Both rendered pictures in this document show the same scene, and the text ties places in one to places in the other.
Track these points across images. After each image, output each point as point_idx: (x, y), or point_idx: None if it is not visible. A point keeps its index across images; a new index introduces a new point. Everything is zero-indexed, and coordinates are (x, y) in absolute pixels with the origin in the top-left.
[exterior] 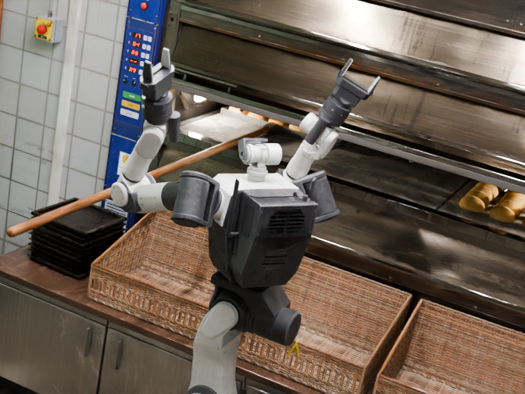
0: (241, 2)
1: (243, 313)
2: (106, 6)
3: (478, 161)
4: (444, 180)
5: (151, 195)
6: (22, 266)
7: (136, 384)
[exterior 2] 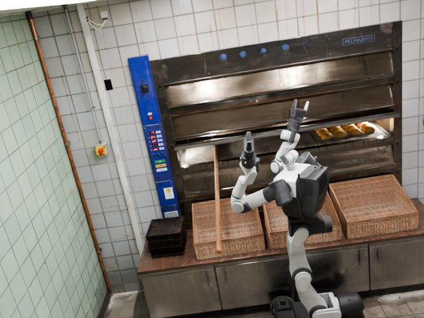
0: (199, 96)
1: (309, 228)
2: (129, 126)
3: (332, 117)
4: (299, 132)
5: (257, 200)
6: (154, 263)
7: (238, 284)
